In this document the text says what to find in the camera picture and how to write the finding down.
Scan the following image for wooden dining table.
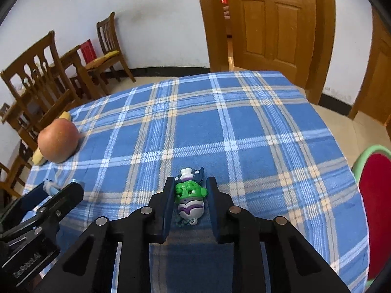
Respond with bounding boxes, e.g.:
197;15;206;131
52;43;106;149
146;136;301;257
3;45;104;129

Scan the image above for tall wooden dining chair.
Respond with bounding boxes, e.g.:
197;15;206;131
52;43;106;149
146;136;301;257
1;31;83;153

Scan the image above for yellow banana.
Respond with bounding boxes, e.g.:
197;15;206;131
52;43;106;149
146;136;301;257
32;112;72;165

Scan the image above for red-yellow apple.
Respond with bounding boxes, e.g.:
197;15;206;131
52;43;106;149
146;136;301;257
37;118;80;163

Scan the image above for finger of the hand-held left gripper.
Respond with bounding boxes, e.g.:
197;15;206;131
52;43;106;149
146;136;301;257
37;182;84;232
0;181;49;235

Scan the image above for red chair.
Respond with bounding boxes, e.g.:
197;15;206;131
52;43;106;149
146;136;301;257
80;39;97;63

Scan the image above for closed wooden panel door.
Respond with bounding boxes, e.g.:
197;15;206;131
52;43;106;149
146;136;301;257
348;6;391;141

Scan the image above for wooden door frame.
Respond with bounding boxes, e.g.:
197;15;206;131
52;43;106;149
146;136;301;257
195;0;337;104

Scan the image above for green and purple toy figure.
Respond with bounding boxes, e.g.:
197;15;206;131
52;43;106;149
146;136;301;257
174;167;209;226

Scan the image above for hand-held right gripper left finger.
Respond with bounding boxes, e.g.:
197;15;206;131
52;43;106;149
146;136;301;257
32;177;176;293

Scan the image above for yellow seat cushion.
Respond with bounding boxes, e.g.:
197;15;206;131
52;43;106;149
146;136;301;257
86;50;119;69

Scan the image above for low wooden chair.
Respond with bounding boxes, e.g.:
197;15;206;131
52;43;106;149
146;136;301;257
0;102;34;199

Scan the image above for open wooden panel door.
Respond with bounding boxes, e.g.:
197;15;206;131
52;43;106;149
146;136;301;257
226;0;318;89

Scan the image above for wooden chair with cushion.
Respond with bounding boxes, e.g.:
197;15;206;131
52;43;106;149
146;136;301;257
86;12;136;83

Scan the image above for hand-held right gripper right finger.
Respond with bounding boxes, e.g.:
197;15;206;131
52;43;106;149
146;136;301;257
206;176;352;293

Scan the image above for blue plaid tablecloth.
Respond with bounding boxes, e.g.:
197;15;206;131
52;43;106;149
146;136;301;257
23;71;369;293

